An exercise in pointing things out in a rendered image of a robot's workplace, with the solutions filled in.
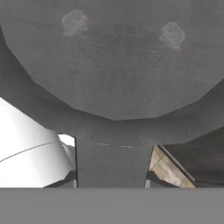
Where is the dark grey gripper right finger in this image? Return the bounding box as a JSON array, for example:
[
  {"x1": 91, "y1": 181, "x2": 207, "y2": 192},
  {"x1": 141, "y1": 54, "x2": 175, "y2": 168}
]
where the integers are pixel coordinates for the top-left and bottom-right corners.
[{"x1": 143, "y1": 171, "x2": 178, "y2": 188}]

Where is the grey frying pan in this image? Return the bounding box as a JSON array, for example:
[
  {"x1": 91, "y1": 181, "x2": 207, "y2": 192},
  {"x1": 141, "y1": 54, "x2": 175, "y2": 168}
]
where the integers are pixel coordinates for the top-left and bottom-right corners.
[{"x1": 0, "y1": 0, "x2": 224, "y2": 188}]

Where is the white round pot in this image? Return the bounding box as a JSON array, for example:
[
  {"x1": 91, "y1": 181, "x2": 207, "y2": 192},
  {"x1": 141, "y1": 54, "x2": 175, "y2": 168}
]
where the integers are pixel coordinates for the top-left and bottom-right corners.
[{"x1": 0, "y1": 97, "x2": 77, "y2": 188}]

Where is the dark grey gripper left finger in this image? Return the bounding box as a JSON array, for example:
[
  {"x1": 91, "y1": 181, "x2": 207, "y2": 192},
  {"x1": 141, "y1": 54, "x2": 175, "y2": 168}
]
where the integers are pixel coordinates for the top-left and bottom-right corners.
[{"x1": 43, "y1": 170, "x2": 78, "y2": 188}]

